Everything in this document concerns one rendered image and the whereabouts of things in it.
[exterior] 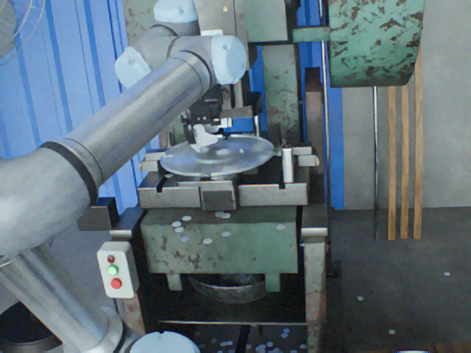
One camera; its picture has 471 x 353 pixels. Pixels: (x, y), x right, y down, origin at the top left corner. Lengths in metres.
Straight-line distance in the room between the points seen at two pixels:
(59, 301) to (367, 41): 0.74
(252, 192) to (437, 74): 1.50
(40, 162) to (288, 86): 1.10
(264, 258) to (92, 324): 0.60
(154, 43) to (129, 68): 0.06
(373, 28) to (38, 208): 0.72
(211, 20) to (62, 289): 0.78
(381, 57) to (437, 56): 1.52
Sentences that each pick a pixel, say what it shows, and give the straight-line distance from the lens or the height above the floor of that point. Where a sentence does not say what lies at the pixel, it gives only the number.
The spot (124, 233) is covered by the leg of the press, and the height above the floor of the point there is 0.63.
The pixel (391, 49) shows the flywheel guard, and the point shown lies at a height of 1.06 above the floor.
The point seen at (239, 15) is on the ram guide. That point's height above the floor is 1.13.
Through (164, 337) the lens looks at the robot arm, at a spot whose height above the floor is 0.68.
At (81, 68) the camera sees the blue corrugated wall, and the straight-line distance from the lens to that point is 2.81.
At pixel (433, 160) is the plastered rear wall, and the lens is 2.78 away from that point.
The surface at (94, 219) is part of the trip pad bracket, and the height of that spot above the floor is 0.67.
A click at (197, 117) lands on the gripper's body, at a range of 1.09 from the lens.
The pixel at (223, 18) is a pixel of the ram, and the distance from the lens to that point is 1.34.
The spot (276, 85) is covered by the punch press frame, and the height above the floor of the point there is 0.89.
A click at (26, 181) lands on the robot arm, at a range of 0.61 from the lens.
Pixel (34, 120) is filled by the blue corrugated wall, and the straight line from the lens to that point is 3.00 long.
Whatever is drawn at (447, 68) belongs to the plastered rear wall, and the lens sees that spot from 2.67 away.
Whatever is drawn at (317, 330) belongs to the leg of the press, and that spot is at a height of 0.36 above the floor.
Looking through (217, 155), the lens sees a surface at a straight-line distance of 1.35.
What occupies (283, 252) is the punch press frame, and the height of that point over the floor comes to 0.56.
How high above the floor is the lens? 1.23
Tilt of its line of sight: 22 degrees down
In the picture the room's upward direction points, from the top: 6 degrees counter-clockwise
